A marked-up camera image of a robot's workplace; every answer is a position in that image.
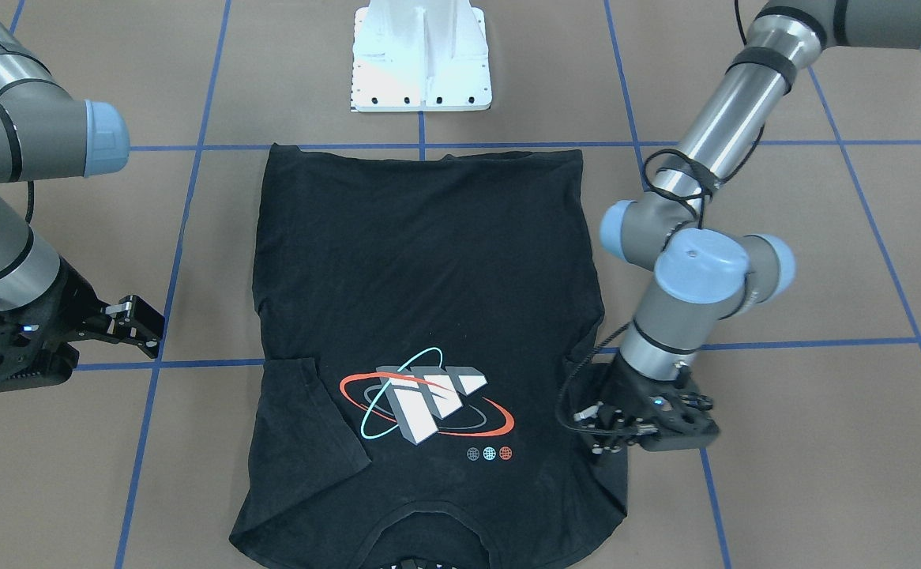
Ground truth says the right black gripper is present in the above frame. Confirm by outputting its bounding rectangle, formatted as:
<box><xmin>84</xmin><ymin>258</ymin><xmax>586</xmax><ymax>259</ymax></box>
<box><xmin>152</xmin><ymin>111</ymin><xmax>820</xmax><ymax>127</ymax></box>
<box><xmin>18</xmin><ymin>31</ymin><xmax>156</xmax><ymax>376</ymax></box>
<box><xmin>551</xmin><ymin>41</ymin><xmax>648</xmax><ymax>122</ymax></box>
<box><xmin>30</xmin><ymin>262</ymin><xmax>165</xmax><ymax>359</ymax></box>

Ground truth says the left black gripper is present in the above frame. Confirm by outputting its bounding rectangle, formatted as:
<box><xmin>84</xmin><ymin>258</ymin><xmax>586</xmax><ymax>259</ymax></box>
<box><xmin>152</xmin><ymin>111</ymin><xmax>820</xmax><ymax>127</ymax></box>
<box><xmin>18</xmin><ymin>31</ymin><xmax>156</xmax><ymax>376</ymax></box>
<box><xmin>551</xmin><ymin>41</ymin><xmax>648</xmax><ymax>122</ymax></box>
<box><xmin>573</xmin><ymin>353</ymin><xmax>694</xmax><ymax>453</ymax></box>

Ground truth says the black printed t-shirt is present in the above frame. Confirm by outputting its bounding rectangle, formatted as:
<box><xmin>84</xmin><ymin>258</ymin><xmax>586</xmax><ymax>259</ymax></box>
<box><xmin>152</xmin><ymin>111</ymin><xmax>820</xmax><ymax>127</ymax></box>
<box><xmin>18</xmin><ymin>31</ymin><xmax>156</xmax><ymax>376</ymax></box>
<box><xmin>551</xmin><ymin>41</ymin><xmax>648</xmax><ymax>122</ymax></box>
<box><xmin>229</xmin><ymin>145</ymin><xmax>627</xmax><ymax>568</ymax></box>

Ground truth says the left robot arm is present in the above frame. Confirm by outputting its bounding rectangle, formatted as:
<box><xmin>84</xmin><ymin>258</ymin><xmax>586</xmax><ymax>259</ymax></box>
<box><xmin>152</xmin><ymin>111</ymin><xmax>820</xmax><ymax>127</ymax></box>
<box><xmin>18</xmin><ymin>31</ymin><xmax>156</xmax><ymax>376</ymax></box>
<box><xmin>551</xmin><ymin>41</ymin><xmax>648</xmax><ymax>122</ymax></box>
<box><xmin>554</xmin><ymin>1</ymin><xmax>921</xmax><ymax>458</ymax></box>

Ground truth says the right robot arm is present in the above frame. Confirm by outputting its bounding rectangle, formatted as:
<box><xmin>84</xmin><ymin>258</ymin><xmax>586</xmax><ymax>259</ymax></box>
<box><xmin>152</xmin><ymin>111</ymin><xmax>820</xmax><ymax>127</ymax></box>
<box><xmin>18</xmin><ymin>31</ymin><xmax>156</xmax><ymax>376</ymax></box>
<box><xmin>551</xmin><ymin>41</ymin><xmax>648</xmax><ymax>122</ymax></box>
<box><xmin>0</xmin><ymin>21</ymin><xmax>164</xmax><ymax>367</ymax></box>

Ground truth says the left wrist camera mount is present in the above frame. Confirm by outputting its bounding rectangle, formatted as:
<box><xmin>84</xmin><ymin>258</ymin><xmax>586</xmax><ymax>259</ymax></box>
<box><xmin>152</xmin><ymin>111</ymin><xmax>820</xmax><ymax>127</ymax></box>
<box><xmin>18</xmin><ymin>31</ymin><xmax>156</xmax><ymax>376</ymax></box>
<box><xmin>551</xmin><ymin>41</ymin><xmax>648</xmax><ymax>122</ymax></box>
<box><xmin>637</xmin><ymin>390</ymin><xmax>721</xmax><ymax>451</ymax></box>

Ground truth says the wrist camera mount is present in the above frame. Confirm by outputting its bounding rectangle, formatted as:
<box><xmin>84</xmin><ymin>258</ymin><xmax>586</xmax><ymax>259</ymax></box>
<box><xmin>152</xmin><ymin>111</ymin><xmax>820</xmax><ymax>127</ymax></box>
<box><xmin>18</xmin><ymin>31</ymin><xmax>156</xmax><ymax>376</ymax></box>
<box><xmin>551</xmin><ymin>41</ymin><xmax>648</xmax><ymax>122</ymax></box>
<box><xmin>0</xmin><ymin>312</ymin><xmax>79</xmax><ymax>393</ymax></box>
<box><xmin>637</xmin><ymin>390</ymin><xmax>721</xmax><ymax>451</ymax></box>

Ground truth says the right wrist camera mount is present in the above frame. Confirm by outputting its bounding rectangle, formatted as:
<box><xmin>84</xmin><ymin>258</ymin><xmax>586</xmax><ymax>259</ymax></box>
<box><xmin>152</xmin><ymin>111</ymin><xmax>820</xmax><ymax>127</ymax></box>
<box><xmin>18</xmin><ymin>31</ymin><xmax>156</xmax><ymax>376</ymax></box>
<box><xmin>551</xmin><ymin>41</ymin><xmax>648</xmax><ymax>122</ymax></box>
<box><xmin>0</xmin><ymin>312</ymin><xmax>79</xmax><ymax>393</ymax></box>

